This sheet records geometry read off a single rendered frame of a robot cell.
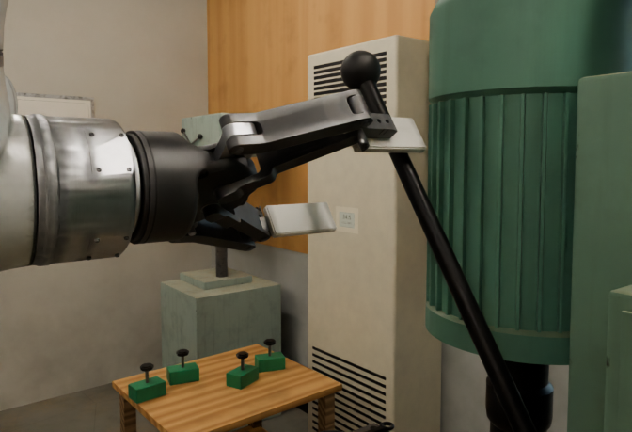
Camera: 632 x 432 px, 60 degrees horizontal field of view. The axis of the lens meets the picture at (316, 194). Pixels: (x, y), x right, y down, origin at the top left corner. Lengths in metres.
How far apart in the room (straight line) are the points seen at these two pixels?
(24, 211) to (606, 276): 0.37
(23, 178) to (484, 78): 0.33
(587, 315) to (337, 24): 2.39
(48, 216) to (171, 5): 3.45
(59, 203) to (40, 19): 3.16
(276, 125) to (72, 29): 3.17
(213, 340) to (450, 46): 2.41
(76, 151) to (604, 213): 0.34
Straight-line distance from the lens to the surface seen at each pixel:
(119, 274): 3.56
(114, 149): 0.34
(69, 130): 0.34
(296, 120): 0.36
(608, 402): 0.31
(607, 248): 0.43
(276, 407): 1.98
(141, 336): 3.71
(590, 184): 0.43
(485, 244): 0.47
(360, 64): 0.47
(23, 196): 0.32
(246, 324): 2.84
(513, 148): 0.46
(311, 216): 0.52
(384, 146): 0.41
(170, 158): 0.36
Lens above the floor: 1.36
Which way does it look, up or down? 4 degrees down
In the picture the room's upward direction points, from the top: straight up
